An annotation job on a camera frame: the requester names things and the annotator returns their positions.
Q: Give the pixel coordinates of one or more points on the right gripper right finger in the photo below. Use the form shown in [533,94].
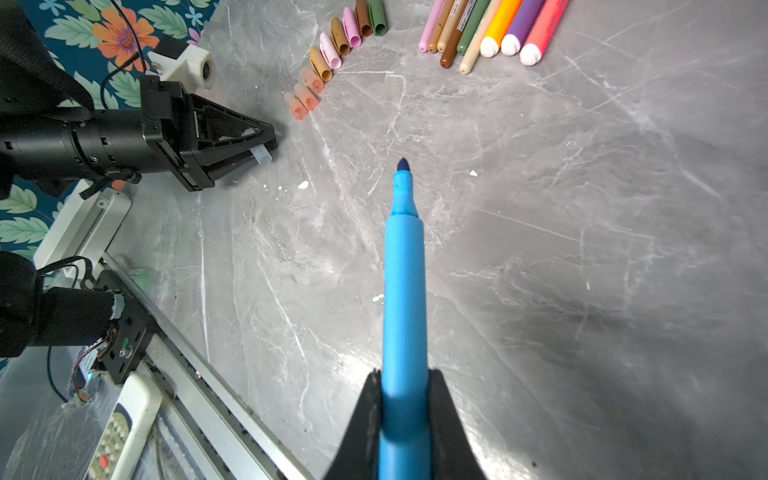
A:
[451,454]

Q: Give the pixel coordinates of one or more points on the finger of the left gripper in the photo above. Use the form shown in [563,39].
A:
[219,139]

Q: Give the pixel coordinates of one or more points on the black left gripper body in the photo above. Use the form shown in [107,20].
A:
[165,111]

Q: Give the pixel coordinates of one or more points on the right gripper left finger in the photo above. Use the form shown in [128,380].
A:
[358,453]

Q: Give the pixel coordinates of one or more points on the translucent blue marker cap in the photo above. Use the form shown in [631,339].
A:
[261,154]

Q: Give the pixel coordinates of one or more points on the blue marker pen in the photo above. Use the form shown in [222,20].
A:
[404,450]

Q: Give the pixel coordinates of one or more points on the translucent pink marker cap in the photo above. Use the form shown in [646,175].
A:
[296,105]

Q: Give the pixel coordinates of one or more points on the translucent highlighter cap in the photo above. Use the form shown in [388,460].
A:
[312,80]

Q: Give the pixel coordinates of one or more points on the beige pen cap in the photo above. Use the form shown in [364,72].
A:
[319,64]

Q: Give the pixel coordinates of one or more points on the pale pink pen cap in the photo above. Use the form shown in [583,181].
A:
[329,52]

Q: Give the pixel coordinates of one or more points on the brown pen tan cap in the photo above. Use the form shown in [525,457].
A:
[448,56]

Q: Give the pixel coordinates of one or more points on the orange pen brown cap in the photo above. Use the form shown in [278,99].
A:
[440,19]

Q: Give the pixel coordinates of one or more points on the beige marker pen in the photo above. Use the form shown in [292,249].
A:
[473,52]

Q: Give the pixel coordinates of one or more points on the orange highlighter pen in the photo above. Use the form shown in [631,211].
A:
[505,13]

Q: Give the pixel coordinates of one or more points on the purple marker pen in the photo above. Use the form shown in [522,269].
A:
[521,26]

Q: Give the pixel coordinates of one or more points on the pink marker pen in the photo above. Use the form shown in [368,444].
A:
[542,31]

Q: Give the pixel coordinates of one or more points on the translucent purple marker cap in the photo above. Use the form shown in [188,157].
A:
[306,97]

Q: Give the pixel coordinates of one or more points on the tan pen lilac cap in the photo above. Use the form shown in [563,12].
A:
[455,13]

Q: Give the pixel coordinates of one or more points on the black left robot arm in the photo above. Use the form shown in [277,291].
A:
[52,134]

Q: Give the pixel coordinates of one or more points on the white power adapter box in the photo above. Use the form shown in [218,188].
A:
[84,227]

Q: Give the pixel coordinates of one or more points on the white remote control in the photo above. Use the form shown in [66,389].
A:
[122,442]

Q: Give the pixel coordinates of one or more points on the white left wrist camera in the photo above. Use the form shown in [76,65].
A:
[193,68]

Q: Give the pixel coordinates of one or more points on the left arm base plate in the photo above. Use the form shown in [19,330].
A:
[132,330]

